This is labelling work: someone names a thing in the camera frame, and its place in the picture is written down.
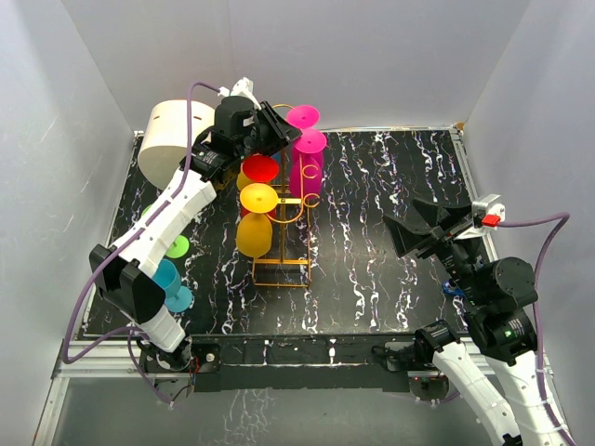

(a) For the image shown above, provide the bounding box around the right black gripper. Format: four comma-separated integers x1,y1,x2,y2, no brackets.
383,196,487,304

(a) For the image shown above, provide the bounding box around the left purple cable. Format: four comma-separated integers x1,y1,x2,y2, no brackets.
61,82,229,405

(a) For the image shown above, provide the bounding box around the red wine glass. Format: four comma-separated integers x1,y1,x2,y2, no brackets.
240,154,280,219

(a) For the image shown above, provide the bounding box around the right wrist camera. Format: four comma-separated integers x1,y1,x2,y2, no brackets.
457,194,506,239

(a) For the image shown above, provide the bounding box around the blue handled tool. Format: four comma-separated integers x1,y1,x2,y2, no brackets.
443,281,464,296

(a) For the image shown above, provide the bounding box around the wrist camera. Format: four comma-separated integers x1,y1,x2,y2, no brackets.
457,194,506,239
218,77,260,110

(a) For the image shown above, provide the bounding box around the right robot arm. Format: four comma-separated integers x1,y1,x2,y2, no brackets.
372,194,575,445

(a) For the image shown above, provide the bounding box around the gold wire glass rack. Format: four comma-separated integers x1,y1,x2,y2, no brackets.
251,104,322,289

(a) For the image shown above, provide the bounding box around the orange wine glass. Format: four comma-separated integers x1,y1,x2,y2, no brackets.
236,171,254,191
236,183,278,258

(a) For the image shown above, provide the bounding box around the green wine glass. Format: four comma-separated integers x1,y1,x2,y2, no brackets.
140,205,191,259

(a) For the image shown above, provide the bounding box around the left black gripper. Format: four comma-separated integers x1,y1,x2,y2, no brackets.
236,101,301,163

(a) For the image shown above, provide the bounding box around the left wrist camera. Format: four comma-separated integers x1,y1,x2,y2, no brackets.
218,77,260,110

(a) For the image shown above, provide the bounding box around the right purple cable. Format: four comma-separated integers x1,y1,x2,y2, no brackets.
499,212,577,446

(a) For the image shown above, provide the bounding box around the white cylindrical container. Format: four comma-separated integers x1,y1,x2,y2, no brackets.
137,99,188,190

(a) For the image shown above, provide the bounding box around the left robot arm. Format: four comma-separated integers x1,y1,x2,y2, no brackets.
89,96,302,371

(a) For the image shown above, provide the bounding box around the magenta wine glass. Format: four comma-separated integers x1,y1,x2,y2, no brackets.
286,104,321,129
289,128,327,197

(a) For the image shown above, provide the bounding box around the purple cable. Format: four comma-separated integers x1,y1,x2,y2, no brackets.
61,82,229,405
499,212,577,446

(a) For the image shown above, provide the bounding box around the magenta wine glass front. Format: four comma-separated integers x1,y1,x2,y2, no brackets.
289,128,327,197

